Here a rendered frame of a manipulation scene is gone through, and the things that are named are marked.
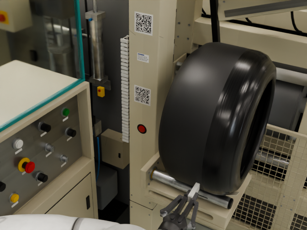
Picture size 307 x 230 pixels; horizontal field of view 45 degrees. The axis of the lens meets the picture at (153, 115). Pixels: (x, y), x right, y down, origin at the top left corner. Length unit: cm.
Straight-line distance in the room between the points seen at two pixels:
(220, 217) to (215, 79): 56
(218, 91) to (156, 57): 29
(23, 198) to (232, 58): 90
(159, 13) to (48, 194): 80
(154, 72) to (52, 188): 61
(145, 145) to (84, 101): 32
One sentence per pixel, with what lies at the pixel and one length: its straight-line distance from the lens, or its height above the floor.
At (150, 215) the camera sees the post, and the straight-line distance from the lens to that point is 185.
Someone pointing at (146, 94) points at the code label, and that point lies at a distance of 146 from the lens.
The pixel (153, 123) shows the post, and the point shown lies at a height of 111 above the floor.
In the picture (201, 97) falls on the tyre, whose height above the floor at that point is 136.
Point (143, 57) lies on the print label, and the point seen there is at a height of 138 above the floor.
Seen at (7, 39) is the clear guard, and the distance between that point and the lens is 117.
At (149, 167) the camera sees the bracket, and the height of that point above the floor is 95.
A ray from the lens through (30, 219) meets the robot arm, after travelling 61.
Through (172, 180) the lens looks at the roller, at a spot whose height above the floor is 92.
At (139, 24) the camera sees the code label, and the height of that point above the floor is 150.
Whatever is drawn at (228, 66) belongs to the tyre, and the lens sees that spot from 125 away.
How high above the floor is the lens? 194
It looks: 32 degrees down
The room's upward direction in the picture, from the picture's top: 2 degrees clockwise
